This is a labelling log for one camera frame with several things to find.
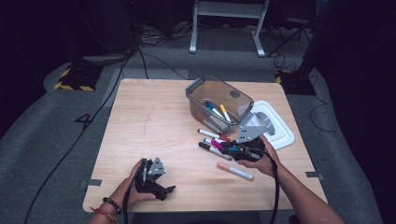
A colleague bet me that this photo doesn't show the sky blue capped pen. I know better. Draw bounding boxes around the sky blue capped pen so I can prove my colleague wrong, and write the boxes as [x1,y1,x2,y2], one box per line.
[203,137,240,152]

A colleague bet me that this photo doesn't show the coiled black floor cable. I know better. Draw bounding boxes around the coiled black floor cable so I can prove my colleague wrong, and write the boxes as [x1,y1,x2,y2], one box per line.
[273,53,297,72]

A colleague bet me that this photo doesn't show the black capped pen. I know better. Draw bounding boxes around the black capped pen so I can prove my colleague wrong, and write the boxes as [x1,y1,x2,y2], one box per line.
[198,141,233,161]

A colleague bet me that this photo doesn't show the transparent grey storage box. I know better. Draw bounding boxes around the transparent grey storage box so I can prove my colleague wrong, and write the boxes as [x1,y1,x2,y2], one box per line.
[185,76,255,137]

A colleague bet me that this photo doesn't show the thin black floor cable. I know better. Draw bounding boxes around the thin black floor cable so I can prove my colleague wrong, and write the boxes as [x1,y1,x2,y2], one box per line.
[136,46,190,81]

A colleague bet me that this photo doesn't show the black tripod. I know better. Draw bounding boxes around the black tripod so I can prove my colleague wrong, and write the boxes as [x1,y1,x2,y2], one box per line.
[266,17,312,58]

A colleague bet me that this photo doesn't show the person's right hand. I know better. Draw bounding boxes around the person's right hand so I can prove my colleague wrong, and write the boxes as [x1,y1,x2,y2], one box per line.
[247,134,281,178]

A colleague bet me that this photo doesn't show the white desk frame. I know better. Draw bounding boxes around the white desk frame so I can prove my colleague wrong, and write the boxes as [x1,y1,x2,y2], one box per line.
[189,0,271,59]

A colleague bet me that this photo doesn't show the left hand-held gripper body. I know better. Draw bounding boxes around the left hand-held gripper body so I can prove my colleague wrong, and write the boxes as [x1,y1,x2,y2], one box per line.
[135,157,166,193]

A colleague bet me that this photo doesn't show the red orange bead bracelet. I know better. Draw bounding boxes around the red orange bead bracelet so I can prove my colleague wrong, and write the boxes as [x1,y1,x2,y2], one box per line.
[89,206,118,223]

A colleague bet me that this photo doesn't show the long black floor cable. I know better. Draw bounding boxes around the long black floor cable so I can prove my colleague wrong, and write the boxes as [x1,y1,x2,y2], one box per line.
[23,54,132,224]

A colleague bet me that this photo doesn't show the white lid with grey handle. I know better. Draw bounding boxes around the white lid with grey handle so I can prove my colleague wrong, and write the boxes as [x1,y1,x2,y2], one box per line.
[246,100,296,151]

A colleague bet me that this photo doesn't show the right hand-held gripper black cable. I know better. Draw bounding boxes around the right hand-held gripper black cable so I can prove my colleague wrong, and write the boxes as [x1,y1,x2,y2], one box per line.
[264,152,279,224]

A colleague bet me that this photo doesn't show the rust red capped pen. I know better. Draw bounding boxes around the rust red capped pen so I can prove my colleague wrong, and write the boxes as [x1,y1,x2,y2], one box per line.
[197,128,232,143]

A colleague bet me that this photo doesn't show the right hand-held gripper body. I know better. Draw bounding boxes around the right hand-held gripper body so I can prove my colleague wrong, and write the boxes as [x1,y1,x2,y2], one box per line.
[232,112,271,162]

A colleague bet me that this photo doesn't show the peach capped pen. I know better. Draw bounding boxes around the peach capped pen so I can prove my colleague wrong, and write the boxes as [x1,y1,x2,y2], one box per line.
[216,161,255,182]

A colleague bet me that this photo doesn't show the hand-held gripper black cable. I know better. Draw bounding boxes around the hand-held gripper black cable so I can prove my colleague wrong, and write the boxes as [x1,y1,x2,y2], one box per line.
[264,152,279,224]
[122,167,138,224]

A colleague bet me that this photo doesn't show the bundle of floor cables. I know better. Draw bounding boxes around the bundle of floor cables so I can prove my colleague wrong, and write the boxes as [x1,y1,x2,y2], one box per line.
[139,24,194,48]

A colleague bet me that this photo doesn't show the left hand-held gripper black cable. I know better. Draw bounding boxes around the left hand-held gripper black cable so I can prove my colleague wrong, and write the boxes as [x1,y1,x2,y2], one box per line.
[122,167,138,224]

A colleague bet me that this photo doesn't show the person's left hand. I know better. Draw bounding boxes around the person's left hand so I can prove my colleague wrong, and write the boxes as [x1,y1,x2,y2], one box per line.
[111,159,157,209]

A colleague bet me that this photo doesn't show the curved black floor cable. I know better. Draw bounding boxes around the curved black floor cable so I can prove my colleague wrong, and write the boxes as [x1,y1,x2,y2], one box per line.
[308,94,338,133]

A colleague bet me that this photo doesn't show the yellow capped pen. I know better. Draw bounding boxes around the yellow capped pen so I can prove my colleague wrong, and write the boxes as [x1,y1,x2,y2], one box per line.
[219,104,232,123]

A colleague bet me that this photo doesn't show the black bead bracelet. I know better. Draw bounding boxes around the black bead bracelet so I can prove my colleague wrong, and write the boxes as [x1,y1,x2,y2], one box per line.
[102,197,122,216]

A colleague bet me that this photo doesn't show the grey round stand base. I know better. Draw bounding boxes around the grey round stand base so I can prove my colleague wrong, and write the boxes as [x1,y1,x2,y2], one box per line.
[82,53,129,67]

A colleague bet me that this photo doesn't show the black yellow striped stand base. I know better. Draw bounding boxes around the black yellow striped stand base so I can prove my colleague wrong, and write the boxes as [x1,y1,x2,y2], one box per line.
[275,69,318,96]
[53,63,104,92]

